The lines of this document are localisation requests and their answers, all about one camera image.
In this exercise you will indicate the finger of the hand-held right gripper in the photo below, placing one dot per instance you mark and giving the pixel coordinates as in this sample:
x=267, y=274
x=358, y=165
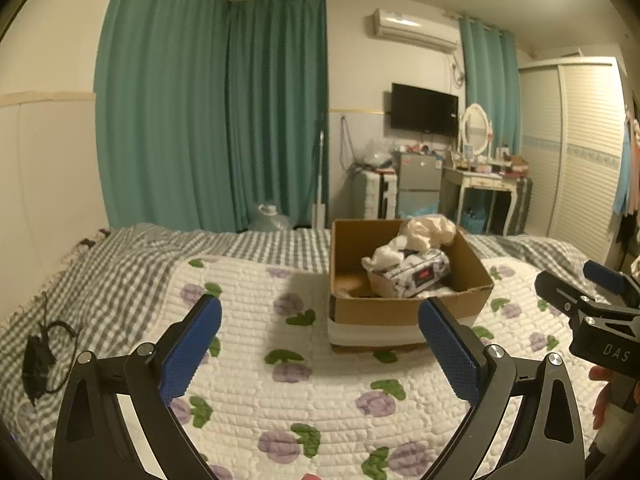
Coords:
x=560, y=292
x=606, y=275

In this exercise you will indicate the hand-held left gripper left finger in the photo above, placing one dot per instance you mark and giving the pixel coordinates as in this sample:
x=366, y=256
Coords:
x=192, y=347

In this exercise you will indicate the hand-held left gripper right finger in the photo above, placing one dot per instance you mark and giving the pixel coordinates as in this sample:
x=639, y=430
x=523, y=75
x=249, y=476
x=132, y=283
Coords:
x=450, y=355

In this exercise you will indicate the brown cardboard box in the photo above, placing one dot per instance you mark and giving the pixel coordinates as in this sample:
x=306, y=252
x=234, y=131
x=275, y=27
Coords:
x=395, y=315

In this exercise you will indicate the floral tissue pack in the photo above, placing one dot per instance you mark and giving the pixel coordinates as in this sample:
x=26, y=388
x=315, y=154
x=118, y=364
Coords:
x=415, y=272

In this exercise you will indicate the white sock bundle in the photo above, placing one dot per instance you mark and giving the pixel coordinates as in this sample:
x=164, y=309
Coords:
x=387, y=257

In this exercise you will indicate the cream cloth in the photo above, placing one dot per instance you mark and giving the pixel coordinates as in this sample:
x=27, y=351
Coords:
x=430, y=230

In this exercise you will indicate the person's right hand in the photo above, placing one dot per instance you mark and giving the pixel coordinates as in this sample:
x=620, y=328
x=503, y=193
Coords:
x=600, y=395

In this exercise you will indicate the white floral quilt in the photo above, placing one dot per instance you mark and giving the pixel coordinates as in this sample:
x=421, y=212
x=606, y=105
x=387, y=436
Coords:
x=260, y=320

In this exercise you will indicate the hanging clothes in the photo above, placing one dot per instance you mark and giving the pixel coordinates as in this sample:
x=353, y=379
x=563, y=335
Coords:
x=631, y=170

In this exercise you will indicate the grey checked bed sheet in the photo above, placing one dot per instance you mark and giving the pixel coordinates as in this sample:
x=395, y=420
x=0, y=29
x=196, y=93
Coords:
x=115, y=270

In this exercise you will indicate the blue bin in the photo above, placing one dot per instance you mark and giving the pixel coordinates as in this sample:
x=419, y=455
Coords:
x=472, y=220

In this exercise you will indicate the white slatted wardrobe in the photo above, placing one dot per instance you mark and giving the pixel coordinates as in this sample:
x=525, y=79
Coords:
x=580, y=160

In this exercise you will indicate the white dressing table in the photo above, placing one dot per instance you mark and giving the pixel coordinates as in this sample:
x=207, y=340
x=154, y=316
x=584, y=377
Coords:
x=480, y=179

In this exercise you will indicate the clear water jug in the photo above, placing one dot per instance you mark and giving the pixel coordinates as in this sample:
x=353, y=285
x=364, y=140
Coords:
x=270, y=220

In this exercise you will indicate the pale suitcase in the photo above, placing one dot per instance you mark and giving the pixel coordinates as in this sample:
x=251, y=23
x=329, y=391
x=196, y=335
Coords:
x=372, y=192

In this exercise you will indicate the grey mini fridge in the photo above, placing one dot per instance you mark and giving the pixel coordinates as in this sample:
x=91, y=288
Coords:
x=417, y=175

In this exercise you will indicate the oval white mirror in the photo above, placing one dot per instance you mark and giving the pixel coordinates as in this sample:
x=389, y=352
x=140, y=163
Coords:
x=476, y=129

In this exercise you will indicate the narrow teal curtain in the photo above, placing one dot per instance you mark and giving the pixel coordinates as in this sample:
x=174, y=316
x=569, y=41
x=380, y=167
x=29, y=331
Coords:
x=487, y=110

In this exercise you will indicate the white mop pole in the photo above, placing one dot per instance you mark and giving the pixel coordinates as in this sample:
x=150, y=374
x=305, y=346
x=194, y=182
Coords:
x=320, y=185

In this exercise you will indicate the clear plastic bag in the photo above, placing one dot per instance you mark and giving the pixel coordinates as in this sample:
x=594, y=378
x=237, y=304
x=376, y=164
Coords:
x=377, y=152

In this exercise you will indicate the wide teal curtain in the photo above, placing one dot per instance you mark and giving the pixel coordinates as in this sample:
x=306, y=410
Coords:
x=160, y=110

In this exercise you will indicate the white air conditioner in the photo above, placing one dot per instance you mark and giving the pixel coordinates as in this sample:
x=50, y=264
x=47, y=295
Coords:
x=415, y=29

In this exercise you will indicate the black wall television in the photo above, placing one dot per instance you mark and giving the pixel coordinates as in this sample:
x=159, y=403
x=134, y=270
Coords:
x=424, y=109

